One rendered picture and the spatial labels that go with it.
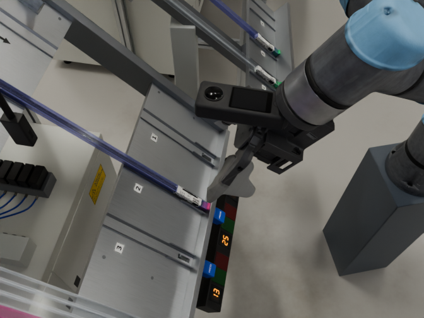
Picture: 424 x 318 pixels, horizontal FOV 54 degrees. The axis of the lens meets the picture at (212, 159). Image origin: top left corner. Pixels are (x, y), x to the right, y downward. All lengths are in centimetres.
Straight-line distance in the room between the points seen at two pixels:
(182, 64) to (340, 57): 68
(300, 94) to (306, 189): 124
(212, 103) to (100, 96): 152
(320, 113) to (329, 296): 113
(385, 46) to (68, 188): 77
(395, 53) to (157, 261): 49
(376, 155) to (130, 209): 70
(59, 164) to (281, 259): 87
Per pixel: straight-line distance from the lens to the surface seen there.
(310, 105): 48
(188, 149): 83
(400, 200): 112
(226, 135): 89
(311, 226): 163
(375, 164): 116
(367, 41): 43
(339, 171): 178
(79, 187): 100
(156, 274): 72
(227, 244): 86
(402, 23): 43
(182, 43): 103
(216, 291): 83
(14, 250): 93
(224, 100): 52
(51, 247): 96
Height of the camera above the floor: 145
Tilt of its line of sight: 57 degrees down
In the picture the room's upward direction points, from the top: straight up
